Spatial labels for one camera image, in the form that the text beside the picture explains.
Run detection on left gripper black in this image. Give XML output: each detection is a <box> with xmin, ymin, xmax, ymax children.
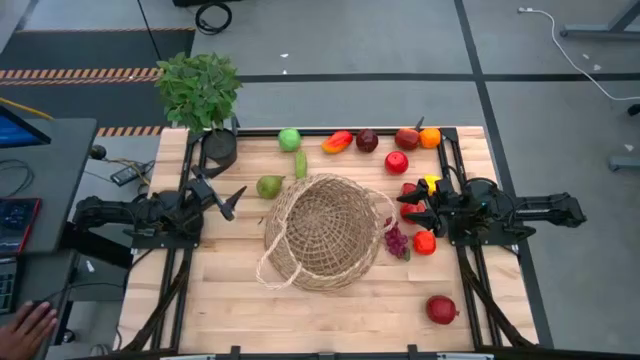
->
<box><xmin>187</xmin><ymin>164</ymin><xmax>249</xmax><ymax>222</ymax></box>

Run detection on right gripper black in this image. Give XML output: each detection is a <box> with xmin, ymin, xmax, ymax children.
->
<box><xmin>396</xmin><ymin>175</ymin><xmax>459</xmax><ymax>239</ymax></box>

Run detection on orange red tomato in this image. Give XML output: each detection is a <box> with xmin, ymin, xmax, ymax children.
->
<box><xmin>412</xmin><ymin>230</ymin><xmax>438</xmax><ymax>257</ymax></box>

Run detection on green pear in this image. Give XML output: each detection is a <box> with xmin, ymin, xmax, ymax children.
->
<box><xmin>255</xmin><ymin>174</ymin><xmax>286</xmax><ymax>200</ymax></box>

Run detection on bright red apple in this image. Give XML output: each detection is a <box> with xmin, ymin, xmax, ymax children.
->
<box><xmin>384</xmin><ymin>150</ymin><xmax>410</xmax><ymax>176</ymax></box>

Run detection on orange fruit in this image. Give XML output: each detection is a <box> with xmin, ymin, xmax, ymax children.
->
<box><xmin>418</xmin><ymin>127</ymin><xmax>443</xmax><ymax>150</ymax></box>

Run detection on red brown apple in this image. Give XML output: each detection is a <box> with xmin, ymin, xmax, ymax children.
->
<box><xmin>394</xmin><ymin>127</ymin><xmax>421</xmax><ymax>152</ymax></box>

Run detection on dark red plum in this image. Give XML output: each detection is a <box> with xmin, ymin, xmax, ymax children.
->
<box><xmin>355</xmin><ymin>128</ymin><xmax>380</xmax><ymax>154</ymax></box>

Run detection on dark red pomegranate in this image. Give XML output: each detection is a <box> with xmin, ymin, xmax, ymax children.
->
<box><xmin>425</xmin><ymin>294</ymin><xmax>460</xmax><ymax>326</ymax></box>

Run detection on red yellow mango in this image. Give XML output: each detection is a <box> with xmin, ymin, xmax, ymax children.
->
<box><xmin>320</xmin><ymin>130</ymin><xmax>354</xmax><ymax>155</ymax></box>

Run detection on woven straw basket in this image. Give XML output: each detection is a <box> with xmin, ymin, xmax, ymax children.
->
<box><xmin>255</xmin><ymin>173</ymin><xmax>399</xmax><ymax>294</ymax></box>

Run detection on black plant pot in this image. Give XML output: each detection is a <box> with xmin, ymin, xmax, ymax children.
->
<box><xmin>201</xmin><ymin>128</ymin><xmax>240</xmax><ymax>171</ymax></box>

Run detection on purple grape bunch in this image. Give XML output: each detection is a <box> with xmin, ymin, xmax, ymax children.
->
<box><xmin>383</xmin><ymin>215</ymin><xmax>412</xmax><ymax>263</ymax></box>

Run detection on green apple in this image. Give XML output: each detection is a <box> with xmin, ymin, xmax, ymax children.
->
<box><xmin>277</xmin><ymin>127</ymin><xmax>303</xmax><ymax>153</ymax></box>

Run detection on black power adapter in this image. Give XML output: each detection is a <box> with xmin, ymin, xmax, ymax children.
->
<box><xmin>109</xmin><ymin>160</ymin><xmax>156</xmax><ymax>188</ymax></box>

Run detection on green leafy plant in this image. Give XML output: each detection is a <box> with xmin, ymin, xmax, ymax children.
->
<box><xmin>154</xmin><ymin>52</ymin><xmax>244</xmax><ymax>134</ymax></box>

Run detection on dark grey desk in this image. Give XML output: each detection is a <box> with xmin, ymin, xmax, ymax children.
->
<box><xmin>0</xmin><ymin>117</ymin><xmax>99</xmax><ymax>360</ymax></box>

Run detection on black mat hazard stripes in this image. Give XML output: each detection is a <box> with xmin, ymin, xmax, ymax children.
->
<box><xmin>0</xmin><ymin>27</ymin><xmax>197</xmax><ymax>139</ymax></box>

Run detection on red edged tablet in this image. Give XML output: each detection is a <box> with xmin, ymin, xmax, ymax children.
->
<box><xmin>0</xmin><ymin>197</ymin><xmax>42</xmax><ymax>256</ymax></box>

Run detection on grey desk foot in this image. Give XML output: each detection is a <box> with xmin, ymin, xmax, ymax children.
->
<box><xmin>607</xmin><ymin>154</ymin><xmax>640</xmax><ymax>174</ymax></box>

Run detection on computer monitor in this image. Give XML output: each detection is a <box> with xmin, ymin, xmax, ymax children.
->
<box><xmin>0</xmin><ymin>104</ymin><xmax>52</xmax><ymax>150</ymax></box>

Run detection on black keyboard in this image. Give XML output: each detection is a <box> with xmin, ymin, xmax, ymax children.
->
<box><xmin>0</xmin><ymin>257</ymin><xmax>19</xmax><ymax>316</ymax></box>

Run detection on wooden desk grey legs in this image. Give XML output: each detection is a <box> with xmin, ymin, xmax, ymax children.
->
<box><xmin>558</xmin><ymin>0</ymin><xmax>640</xmax><ymax>41</ymax></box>

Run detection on person's hand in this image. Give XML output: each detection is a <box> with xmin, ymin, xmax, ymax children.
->
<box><xmin>0</xmin><ymin>301</ymin><xmax>60</xmax><ymax>360</ymax></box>

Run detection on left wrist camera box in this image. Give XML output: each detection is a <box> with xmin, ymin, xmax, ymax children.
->
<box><xmin>192</xmin><ymin>178</ymin><xmax>216</xmax><ymax>201</ymax></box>

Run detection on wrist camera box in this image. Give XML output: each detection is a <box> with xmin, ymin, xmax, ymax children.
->
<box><xmin>434</xmin><ymin>177</ymin><xmax>457</xmax><ymax>200</ymax></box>
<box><xmin>192</xmin><ymin>178</ymin><xmax>216</xmax><ymax>201</ymax></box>

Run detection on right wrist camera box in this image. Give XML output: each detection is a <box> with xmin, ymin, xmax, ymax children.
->
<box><xmin>434</xmin><ymin>177</ymin><xmax>457</xmax><ymax>200</ymax></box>

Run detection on black coiled cable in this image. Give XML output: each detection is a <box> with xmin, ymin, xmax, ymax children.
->
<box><xmin>193</xmin><ymin>1</ymin><xmax>234</xmax><ymax>36</ymax></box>

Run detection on black looped desk cable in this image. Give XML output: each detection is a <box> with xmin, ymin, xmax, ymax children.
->
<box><xmin>0</xmin><ymin>158</ymin><xmax>36</xmax><ymax>199</ymax></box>

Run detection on yellow cable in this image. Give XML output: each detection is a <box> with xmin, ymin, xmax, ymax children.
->
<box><xmin>0</xmin><ymin>96</ymin><xmax>55</xmax><ymax>122</ymax></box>

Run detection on white cable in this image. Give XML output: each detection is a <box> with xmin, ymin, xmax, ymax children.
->
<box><xmin>517</xmin><ymin>6</ymin><xmax>640</xmax><ymax>103</ymax></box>

